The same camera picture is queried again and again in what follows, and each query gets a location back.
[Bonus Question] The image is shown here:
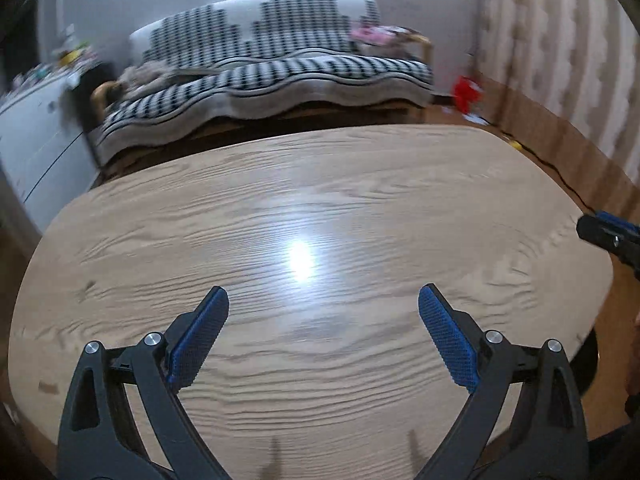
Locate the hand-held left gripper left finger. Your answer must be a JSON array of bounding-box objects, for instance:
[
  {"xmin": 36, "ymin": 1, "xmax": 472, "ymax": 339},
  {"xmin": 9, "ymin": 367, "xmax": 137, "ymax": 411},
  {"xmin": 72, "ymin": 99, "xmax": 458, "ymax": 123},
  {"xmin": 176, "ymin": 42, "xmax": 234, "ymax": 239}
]
[{"xmin": 57, "ymin": 286, "xmax": 230, "ymax": 480}]

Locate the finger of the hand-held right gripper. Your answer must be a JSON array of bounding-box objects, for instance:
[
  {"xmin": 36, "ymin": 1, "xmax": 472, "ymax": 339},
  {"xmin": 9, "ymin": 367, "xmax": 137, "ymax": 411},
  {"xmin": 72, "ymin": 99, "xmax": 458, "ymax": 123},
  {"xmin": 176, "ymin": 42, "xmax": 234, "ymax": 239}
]
[
  {"xmin": 595, "ymin": 211, "xmax": 640, "ymax": 237},
  {"xmin": 576, "ymin": 216, "xmax": 640, "ymax": 279}
]

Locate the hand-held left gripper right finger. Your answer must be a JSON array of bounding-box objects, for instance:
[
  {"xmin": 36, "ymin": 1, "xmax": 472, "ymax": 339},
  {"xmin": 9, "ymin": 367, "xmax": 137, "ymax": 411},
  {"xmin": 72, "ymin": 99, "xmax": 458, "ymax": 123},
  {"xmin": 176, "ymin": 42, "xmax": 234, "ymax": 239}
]
[{"xmin": 419, "ymin": 283, "xmax": 587, "ymax": 480}]

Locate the beige patterned curtain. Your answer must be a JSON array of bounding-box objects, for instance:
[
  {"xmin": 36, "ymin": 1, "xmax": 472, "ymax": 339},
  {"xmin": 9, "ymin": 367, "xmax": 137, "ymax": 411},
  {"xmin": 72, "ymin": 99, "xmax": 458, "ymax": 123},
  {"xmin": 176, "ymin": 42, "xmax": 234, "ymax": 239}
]
[{"xmin": 474, "ymin": 0, "xmax": 640, "ymax": 188}]

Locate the red plastic bag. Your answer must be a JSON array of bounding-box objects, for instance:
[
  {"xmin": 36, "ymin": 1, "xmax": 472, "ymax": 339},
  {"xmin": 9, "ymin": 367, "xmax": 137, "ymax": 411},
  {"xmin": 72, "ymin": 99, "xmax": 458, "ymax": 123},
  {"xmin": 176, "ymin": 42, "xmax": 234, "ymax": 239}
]
[{"xmin": 452, "ymin": 75, "xmax": 484, "ymax": 112}]

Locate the white cabinet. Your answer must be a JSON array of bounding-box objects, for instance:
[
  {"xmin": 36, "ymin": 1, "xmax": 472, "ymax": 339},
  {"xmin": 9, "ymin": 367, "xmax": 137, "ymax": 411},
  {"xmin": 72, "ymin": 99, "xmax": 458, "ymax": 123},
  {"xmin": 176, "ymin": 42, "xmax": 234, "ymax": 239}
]
[{"xmin": 0, "ymin": 66, "xmax": 102, "ymax": 217}]

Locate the wooden sofa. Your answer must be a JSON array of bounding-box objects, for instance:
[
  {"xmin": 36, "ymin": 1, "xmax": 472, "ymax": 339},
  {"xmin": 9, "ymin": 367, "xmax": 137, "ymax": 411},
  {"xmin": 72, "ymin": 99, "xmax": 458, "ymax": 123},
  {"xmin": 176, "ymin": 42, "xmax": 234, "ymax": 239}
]
[{"xmin": 90, "ymin": 0, "xmax": 437, "ymax": 167}]

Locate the beige crumpled cloth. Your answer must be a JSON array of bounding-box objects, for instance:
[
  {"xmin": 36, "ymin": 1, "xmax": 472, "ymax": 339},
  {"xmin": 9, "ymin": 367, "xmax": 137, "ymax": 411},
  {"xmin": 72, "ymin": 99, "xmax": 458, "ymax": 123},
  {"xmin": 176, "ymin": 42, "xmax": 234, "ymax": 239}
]
[{"xmin": 117, "ymin": 62, "xmax": 172, "ymax": 92}]

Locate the black white striped sofa cover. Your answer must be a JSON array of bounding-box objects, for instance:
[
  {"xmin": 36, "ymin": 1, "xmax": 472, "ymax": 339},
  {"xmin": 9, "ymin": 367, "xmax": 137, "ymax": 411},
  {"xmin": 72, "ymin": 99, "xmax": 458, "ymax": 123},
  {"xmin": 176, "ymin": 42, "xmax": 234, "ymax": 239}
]
[{"xmin": 97, "ymin": 0, "xmax": 435, "ymax": 158}]

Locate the pink printed pillow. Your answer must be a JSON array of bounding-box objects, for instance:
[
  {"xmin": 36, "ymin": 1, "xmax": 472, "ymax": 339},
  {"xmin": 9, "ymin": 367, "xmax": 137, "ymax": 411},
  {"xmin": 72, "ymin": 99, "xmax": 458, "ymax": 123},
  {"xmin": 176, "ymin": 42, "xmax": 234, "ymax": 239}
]
[{"xmin": 349, "ymin": 24, "xmax": 397, "ymax": 47}]

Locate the clutter of bottles and toys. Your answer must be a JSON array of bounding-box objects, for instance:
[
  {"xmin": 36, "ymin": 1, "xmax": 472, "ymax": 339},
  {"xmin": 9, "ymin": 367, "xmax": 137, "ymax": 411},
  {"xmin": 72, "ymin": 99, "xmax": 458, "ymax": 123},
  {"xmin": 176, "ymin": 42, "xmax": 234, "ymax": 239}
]
[{"xmin": 9, "ymin": 34, "xmax": 102, "ymax": 82}]

